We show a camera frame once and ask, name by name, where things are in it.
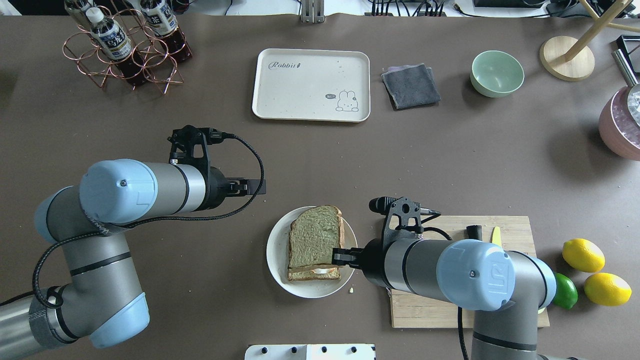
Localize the tea bottle left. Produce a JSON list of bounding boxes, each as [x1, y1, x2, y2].
[[63, 0, 95, 31]]

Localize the copper wire bottle rack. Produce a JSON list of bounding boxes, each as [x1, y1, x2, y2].
[[62, 0, 184, 94]]

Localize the yellow plastic knife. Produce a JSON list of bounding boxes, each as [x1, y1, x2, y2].
[[490, 226, 503, 248]]

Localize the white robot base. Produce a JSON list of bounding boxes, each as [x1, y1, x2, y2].
[[244, 343, 377, 360]]

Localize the green lime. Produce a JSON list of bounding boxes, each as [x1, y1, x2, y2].
[[551, 272, 579, 310]]

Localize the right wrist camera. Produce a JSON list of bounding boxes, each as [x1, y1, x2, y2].
[[368, 196, 442, 249]]

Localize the whole lemon upper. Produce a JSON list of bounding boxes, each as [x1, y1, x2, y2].
[[562, 238, 606, 273]]

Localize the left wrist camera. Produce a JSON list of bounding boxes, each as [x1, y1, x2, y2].
[[167, 125, 236, 176]]

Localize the tea bottle front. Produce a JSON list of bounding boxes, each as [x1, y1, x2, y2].
[[85, 6, 147, 87]]

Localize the whole lemon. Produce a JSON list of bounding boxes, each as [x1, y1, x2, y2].
[[583, 272, 633, 306], [562, 238, 606, 273]]

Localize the bamboo cutting board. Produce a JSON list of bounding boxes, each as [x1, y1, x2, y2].
[[390, 215, 537, 330]]

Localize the whole lemon lower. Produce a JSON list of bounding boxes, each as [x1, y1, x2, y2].
[[583, 272, 633, 306]]

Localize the pink ice bowl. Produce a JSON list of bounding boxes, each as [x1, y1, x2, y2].
[[598, 86, 640, 161]]

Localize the white round plate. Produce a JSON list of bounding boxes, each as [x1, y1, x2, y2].
[[265, 206, 355, 299]]

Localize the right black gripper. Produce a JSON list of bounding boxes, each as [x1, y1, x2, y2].
[[332, 239, 388, 289]]

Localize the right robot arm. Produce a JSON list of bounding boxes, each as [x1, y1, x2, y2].
[[332, 238, 557, 360]]

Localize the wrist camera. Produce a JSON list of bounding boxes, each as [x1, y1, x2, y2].
[[167, 125, 236, 176], [368, 196, 442, 249]]

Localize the steel muddler black tip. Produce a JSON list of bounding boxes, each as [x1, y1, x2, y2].
[[466, 224, 483, 242]]

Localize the grey folded cloth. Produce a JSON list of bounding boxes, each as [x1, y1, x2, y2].
[[381, 63, 441, 110]]

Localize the steel ice scoop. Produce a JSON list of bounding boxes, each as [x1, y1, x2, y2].
[[611, 48, 640, 127]]

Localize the cream rabbit tray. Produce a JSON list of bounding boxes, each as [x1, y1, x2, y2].
[[252, 48, 371, 123]]

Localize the mint green bowl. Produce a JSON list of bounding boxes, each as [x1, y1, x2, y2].
[[470, 50, 525, 98]]

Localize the fried egg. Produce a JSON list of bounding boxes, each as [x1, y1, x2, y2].
[[311, 267, 339, 275]]

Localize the wooden cup stand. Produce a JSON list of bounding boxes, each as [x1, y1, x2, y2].
[[539, 0, 640, 82]]

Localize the bread slice under egg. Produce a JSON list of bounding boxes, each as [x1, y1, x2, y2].
[[286, 263, 341, 281]]

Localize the tea bottle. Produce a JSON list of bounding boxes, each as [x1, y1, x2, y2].
[[140, 0, 193, 63], [85, 6, 147, 87], [63, 0, 95, 31]]

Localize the tea bottle right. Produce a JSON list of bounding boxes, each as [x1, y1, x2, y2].
[[140, 0, 193, 63]]

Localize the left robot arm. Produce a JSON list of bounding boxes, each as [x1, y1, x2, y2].
[[1, 159, 266, 360]]

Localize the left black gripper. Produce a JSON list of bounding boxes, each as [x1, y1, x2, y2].
[[204, 166, 266, 210]]

